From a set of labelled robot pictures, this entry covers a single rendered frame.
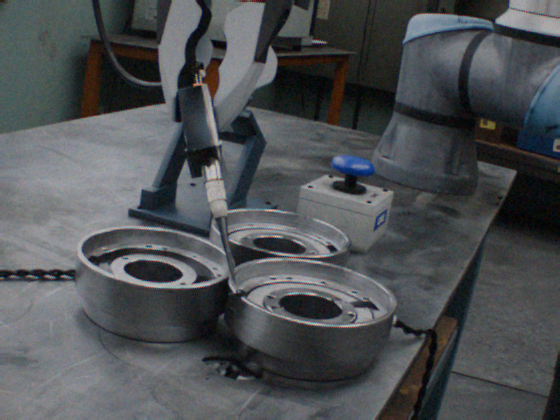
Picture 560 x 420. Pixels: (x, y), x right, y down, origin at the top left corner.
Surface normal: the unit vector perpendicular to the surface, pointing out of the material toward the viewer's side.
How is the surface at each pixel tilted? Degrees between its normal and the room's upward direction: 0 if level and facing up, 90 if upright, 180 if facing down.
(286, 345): 90
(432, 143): 72
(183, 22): 82
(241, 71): 82
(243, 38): 82
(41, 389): 0
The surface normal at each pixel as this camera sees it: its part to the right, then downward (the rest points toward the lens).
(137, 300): -0.02, 0.28
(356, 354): 0.51, 0.32
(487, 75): -0.70, 0.09
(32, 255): 0.15, -0.95
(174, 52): -0.37, 0.07
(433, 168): -0.02, -0.03
